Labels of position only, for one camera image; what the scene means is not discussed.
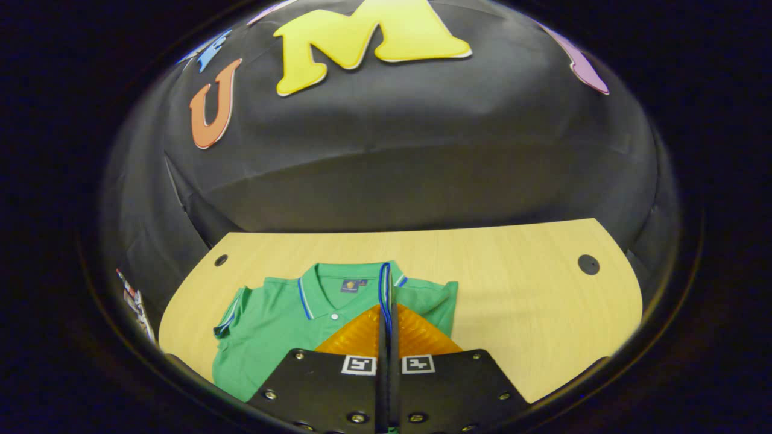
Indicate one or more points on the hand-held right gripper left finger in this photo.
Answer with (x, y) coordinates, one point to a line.
(325, 392)

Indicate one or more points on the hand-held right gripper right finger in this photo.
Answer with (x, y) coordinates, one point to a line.
(452, 392)

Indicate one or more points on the green T-shirt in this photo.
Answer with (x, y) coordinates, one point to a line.
(271, 325)

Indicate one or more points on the black table grommet cap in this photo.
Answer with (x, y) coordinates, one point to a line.
(221, 260)
(588, 264)

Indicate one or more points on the printed paper sheet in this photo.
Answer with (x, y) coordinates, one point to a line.
(136, 301)

